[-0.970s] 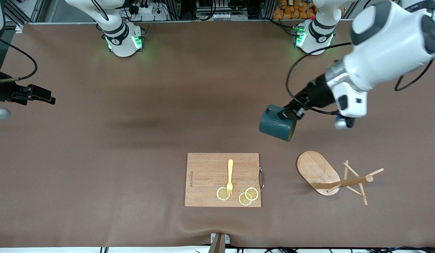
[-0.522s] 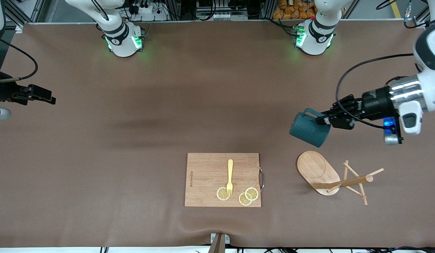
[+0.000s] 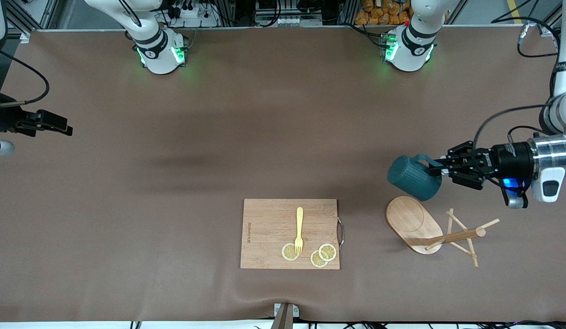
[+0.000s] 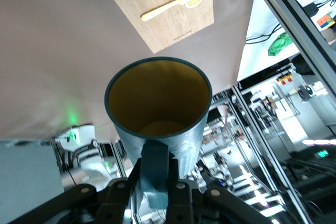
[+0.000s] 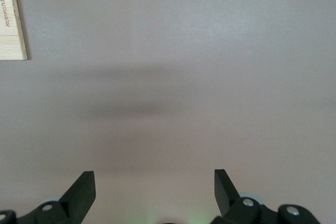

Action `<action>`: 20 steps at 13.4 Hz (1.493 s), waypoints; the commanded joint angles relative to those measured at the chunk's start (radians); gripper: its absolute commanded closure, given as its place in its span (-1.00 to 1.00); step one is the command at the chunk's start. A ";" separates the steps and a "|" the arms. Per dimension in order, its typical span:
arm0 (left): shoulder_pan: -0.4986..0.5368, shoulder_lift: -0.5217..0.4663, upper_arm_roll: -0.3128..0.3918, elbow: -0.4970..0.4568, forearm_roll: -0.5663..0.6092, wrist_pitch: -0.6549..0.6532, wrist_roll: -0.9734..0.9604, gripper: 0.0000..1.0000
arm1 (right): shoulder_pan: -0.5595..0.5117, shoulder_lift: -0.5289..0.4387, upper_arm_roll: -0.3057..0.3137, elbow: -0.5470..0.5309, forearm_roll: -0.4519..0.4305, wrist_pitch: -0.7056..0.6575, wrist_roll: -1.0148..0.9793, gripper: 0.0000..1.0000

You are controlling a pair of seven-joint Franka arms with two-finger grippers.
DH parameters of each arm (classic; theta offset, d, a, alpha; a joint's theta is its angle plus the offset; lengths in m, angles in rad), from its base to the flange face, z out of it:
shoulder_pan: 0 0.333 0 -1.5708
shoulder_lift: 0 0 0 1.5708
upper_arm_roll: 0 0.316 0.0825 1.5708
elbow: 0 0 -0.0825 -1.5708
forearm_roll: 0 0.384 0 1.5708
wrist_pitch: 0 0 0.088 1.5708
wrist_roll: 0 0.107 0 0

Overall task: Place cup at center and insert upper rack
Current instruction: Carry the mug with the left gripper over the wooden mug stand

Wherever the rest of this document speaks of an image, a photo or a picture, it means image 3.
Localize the teal ribbed ceramic mug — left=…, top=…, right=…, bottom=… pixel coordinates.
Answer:
left=387, top=154, right=443, bottom=202

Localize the wooden mug tree rack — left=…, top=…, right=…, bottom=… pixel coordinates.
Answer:
left=386, top=196, right=500, bottom=268

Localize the brown table mat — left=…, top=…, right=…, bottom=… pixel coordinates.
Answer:
left=0, top=25, right=566, bottom=323

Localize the orange snack bag pile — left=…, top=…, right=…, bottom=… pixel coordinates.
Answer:
left=355, top=0, right=411, bottom=26

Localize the yellow plastic fork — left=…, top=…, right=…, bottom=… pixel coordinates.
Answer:
left=294, top=207, right=304, bottom=255

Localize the white power strip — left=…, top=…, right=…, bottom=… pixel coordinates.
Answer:
left=273, top=15, right=313, bottom=27
left=171, top=5, right=219, bottom=28

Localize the bamboo cutting board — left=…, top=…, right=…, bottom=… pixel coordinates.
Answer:
left=240, top=199, right=345, bottom=270

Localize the aluminium frame rail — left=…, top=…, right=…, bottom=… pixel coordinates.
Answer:
left=6, top=0, right=53, bottom=44

